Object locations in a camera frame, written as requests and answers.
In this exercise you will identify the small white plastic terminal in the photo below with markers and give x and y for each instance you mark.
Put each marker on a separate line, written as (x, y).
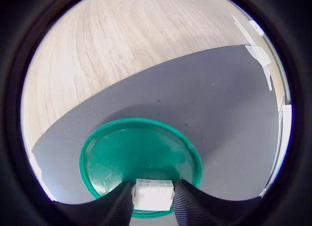
(152, 195)

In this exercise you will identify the round green lid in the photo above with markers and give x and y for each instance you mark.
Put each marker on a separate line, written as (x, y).
(136, 150)

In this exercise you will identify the dark grey mat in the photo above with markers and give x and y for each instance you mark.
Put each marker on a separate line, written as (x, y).
(207, 101)

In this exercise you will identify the small white bracket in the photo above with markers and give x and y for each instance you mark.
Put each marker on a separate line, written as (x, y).
(256, 27)

